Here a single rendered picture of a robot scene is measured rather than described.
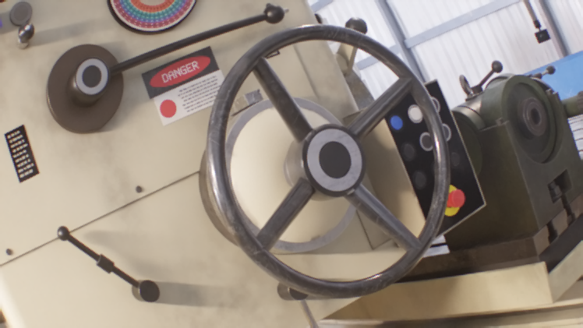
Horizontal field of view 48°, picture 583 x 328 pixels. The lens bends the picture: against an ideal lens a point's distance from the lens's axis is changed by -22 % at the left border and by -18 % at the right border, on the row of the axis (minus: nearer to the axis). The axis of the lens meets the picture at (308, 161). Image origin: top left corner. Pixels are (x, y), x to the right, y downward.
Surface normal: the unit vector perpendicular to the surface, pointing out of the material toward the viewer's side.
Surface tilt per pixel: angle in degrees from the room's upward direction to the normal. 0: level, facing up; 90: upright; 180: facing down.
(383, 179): 90
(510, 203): 90
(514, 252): 90
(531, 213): 90
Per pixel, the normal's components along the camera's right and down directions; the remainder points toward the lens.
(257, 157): 0.00, -0.30
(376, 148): -0.78, 0.37
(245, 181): 0.00, -0.05
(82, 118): 0.48, -0.17
